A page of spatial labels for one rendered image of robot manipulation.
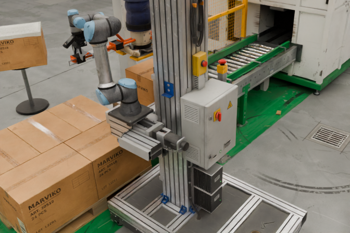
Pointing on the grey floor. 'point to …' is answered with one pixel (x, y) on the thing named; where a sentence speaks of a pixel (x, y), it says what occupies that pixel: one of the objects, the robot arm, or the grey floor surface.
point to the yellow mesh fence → (235, 5)
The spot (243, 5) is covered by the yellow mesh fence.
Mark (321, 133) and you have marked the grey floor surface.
